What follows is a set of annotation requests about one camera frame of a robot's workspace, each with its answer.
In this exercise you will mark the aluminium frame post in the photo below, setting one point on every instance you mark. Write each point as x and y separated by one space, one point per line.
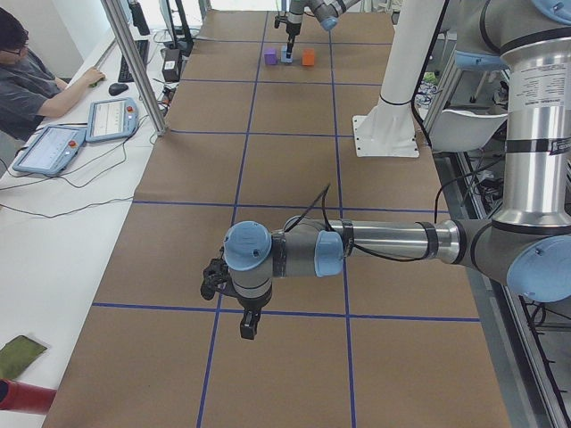
123 36

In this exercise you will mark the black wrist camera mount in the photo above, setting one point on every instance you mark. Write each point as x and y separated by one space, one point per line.
279 19
216 279

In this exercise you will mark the purple foam block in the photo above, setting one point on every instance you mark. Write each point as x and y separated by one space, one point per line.
270 56

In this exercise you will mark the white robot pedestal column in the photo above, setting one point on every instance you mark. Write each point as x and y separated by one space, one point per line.
417 27

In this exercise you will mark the orange foam block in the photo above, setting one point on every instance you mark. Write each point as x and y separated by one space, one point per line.
308 57

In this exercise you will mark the teach pendant tablet near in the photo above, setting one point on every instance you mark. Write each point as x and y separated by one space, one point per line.
51 151

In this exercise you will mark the red cylinder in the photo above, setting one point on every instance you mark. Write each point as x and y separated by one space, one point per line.
26 398

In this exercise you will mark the teach pendant tablet far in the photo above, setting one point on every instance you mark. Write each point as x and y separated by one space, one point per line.
111 119

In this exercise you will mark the black computer mouse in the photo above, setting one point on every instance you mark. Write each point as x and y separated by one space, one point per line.
116 89

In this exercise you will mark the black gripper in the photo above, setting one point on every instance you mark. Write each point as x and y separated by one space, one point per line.
251 304

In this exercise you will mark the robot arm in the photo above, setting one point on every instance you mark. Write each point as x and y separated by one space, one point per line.
525 246
326 14

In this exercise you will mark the green cloth pad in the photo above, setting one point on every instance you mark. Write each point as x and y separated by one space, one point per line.
18 354

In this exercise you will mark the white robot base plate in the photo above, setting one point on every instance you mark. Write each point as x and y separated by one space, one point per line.
384 136

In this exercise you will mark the light blue foam block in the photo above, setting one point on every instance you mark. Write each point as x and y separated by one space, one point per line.
286 56

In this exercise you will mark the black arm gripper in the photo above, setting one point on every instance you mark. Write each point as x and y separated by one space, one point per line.
293 29

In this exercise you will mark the black power adapter box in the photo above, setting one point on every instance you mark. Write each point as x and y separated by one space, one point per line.
171 68

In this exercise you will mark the teach pendant tablet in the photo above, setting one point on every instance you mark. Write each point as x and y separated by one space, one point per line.
51 151
111 119

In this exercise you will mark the seated person in grey shirt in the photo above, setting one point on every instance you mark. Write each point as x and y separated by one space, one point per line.
30 92

